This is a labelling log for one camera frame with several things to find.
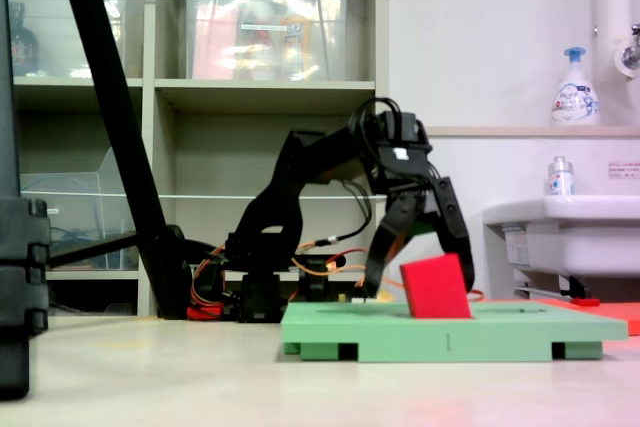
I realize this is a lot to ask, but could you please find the red square block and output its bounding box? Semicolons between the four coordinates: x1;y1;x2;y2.
399;252;474;320

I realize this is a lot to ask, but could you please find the black table clamp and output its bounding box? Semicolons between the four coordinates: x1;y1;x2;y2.
298;256;346;304

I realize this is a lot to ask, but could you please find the small clear sanitizer bottle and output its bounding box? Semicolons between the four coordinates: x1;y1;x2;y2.
545;155;575;197

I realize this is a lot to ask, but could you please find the green shape board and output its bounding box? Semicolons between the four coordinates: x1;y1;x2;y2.
280;300;630;363

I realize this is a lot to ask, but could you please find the white sink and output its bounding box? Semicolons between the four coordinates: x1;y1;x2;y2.
482;194;640;278

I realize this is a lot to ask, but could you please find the large clear plastic bin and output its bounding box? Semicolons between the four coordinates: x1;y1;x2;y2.
183;0;351;82

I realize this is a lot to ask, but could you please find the beige shelf unit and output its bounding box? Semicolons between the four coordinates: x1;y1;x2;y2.
4;0;391;318

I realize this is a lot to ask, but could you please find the pink capped bottle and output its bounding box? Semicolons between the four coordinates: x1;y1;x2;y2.
280;0;315;79

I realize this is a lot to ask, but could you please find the white pump soap bottle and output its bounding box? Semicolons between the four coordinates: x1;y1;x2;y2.
551;46;601;127

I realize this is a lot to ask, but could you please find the black tripod strut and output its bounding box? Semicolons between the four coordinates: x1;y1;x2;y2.
47;230;141;269

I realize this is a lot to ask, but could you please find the notched black tripod leg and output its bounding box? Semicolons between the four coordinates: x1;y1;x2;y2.
0;0;51;401

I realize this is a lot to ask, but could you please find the dark glass bottle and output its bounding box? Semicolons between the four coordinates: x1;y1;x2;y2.
7;1;41;77

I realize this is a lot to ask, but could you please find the black arm wire bundle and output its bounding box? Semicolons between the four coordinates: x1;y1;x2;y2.
294;177;375;253

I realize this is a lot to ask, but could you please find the circuit board with wires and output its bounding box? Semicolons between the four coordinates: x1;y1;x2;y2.
335;280;379;305

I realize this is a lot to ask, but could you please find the white cord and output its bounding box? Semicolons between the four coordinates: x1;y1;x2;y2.
19;187;396;201

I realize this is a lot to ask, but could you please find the orange servo wire loop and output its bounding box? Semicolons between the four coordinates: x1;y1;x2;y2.
188;244;227;321

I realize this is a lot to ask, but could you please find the red base bracket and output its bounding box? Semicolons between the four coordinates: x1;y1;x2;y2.
186;300;225;322

